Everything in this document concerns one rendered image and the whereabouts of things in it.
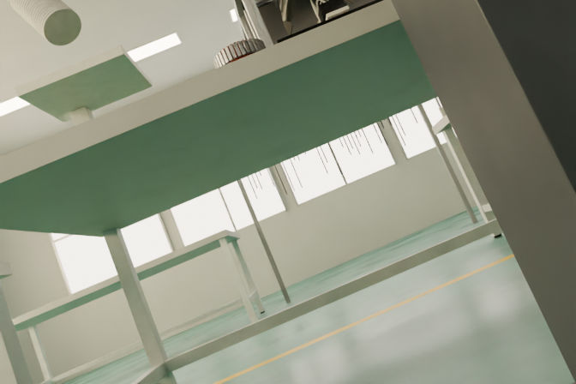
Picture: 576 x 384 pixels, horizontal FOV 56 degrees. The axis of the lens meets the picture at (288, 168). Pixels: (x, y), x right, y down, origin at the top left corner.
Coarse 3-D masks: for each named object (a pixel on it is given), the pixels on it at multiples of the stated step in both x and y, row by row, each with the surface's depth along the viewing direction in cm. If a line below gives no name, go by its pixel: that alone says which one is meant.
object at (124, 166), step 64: (384, 0) 106; (256, 64) 104; (320, 64) 112; (384, 64) 132; (128, 128) 103; (192, 128) 118; (256, 128) 140; (320, 128) 172; (0, 192) 107; (64, 192) 125; (128, 192) 150; (192, 192) 188
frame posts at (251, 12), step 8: (248, 0) 144; (248, 8) 143; (256, 8) 143; (248, 16) 153; (256, 16) 143; (256, 24) 142; (264, 24) 142; (256, 32) 142; (264, 32) 142; (264, 40) 142; (272, 40) 141
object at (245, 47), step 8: (248, 40) 106; (256, 40) 107; (224, 48) 107; (232, 48) 105; (240, 48) 105; (248, 48) 106; (256, 48) 106; (264, 48) 109; (216, 56) 107; (224, 56) 106; (232, 56) 106; (240, 56) 105; (216, 64) 109; (224, 64) 106
